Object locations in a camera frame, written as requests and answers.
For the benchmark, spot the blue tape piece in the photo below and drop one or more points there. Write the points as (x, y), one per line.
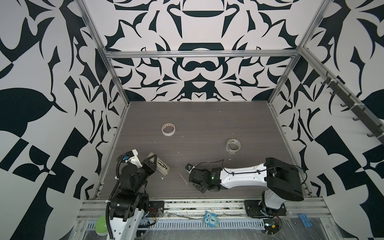
(305, 220)

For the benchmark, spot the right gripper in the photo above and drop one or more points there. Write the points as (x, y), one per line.
(200, 189)

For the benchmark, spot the small electronics board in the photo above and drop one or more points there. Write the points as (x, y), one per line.
(272, 226)

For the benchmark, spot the clear tape roll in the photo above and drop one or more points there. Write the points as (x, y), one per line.
(233, 146)

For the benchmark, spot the green push button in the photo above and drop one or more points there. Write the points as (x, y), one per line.
(101, 226)

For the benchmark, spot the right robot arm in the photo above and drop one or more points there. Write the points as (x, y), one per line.
(282, 181)

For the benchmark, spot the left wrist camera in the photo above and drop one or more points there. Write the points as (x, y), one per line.
(132, 157)

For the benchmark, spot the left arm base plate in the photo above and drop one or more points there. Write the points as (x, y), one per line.
(155, 208)

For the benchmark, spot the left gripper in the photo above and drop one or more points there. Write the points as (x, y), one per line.
(148, 166)

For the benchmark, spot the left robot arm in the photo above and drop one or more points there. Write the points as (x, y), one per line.
(126, 205)

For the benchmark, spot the white slotted cable duct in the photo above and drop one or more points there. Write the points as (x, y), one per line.
(225, 224)

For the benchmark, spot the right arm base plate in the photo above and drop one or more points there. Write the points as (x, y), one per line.
(257, 209)

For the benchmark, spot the white masking tape roll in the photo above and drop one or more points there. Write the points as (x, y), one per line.
(168, 129)

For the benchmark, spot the white remote control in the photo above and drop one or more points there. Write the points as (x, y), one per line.
(162, 167)

